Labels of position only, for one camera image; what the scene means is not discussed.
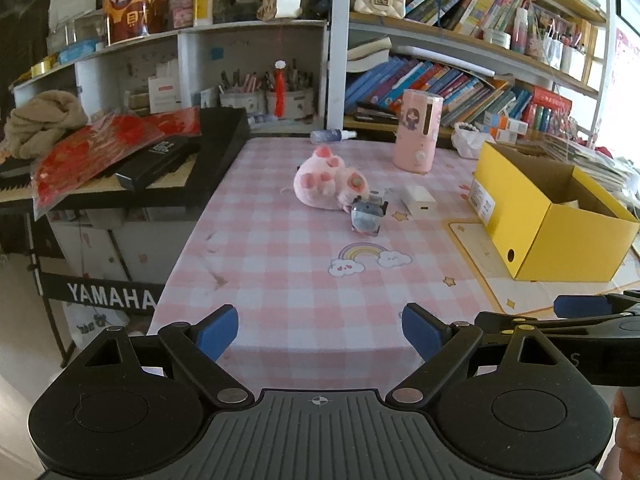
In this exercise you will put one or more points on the yellow cardboard box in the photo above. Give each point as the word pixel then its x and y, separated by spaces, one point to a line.
pixel 565 240

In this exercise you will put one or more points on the white cabinet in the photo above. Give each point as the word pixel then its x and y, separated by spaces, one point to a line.
pixel 95 250

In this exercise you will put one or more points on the white jar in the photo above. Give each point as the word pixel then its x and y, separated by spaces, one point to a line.
pixel 496 39

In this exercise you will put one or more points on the red patterned plastic packet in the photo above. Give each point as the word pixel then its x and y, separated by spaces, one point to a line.
pixel 85 155

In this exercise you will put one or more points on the beige towel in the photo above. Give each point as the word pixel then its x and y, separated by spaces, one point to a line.
pixel 45 120

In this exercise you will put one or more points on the small white box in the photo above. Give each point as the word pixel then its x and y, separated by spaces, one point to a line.
pixel 417 200

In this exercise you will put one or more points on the white plastic bag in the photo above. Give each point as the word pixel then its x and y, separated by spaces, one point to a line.
pixel 465 142

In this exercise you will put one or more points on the stacked beige books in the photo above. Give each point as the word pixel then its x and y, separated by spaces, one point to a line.
pixel 370 57

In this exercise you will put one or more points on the cream desk mat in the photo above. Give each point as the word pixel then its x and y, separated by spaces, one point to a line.
pixel 475 260

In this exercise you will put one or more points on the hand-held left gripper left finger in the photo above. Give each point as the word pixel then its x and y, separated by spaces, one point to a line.
pixel 217 332

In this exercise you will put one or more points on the blue tissue pack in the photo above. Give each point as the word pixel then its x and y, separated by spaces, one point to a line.
pixel 77 53

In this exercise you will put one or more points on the small spray bottle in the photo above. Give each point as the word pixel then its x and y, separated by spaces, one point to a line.
pixel 325 136

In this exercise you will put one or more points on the white card box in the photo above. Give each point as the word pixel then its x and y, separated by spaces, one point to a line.
pixel 164 95

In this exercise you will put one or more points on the printed white shopping bag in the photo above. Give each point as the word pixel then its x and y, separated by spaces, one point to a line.
pixel 90 325

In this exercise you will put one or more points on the white bottle yellow label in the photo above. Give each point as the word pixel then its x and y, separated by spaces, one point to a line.
pixel 203 7

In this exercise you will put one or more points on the pink plush paw toy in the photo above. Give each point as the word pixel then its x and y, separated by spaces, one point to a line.
pixel 315 185

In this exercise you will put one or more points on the long black box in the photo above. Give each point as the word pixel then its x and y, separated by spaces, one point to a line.
pixel 155 160

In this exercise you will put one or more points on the dark jar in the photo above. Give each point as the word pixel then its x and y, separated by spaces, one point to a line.
pixel 247 7

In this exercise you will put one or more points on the pink cylindrical humidifier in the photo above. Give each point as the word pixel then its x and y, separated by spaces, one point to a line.
pixel 415 145

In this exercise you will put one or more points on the pink checked tablecloth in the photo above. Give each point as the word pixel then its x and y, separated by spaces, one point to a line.
pixel 280 270

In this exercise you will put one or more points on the white shelf unit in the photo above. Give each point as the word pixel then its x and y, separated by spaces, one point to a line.
pixel 200 55

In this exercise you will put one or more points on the cups of pens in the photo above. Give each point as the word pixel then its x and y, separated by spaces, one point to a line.
pixel 560 50

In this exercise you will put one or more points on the stack of papers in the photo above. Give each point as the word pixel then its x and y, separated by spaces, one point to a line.
pixel 590 162

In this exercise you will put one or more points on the wooden bookshelf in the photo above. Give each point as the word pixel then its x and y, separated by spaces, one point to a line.
pixel 450 40

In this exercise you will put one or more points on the gold box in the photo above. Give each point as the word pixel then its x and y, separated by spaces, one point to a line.
pixel 44 67

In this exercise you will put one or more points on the black electronic keyboard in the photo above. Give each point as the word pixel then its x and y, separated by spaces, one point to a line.
pixel 220 140

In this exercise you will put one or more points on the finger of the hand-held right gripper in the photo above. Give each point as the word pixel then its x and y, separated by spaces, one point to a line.
pixel 590 324
pixel 580 305

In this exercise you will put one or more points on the row of leaning books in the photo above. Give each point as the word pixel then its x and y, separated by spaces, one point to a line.
pixel 435 87

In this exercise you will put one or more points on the person's right hand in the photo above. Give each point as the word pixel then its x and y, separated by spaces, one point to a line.
pixel 627 435

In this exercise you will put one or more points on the black keyboard stand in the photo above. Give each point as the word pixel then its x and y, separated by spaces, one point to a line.
pixel 110 297

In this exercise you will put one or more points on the tall clear bottle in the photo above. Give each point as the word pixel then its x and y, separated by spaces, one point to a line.
pixel 520 32

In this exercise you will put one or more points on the red book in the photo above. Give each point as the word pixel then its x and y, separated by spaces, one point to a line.
pixel 552 98

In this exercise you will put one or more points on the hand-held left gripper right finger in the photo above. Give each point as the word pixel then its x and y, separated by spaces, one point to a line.
pixel 422 330

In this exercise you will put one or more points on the small medicine boxes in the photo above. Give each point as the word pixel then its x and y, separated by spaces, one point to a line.
pixel 505 127

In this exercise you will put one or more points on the grey toy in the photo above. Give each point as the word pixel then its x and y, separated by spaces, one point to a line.
pixel 365 217

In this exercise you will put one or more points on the fortune god paper figure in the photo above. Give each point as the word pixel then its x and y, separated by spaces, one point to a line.
pixel 132 10

